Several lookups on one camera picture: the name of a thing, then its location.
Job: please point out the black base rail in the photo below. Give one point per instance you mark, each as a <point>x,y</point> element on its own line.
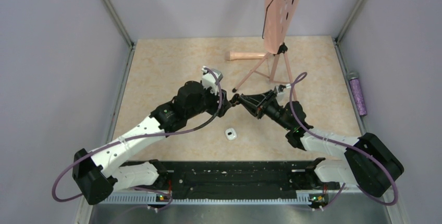
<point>238,180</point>

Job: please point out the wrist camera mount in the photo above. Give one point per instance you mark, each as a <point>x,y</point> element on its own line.
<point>279,90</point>
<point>211,79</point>

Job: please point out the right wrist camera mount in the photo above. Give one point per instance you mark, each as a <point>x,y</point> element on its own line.
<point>279,90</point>

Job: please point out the purple glitter bottle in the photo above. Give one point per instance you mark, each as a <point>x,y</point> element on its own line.
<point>356,90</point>

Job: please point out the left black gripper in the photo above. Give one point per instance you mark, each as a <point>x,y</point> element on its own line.
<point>214,98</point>

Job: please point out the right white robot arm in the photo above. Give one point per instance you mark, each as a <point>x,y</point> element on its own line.
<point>363,161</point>

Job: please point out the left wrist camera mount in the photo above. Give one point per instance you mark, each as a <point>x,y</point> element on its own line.
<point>211,79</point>

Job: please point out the pink music stand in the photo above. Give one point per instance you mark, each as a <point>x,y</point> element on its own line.
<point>278,15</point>

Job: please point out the black earbud charging case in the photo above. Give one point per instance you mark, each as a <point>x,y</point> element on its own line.
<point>235,101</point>

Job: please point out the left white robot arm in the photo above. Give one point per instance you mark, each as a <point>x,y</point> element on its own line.
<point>101,171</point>

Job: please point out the white earbud charging case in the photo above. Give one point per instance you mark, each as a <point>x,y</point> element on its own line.
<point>231,134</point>

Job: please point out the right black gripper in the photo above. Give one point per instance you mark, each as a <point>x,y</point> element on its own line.
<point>254,103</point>

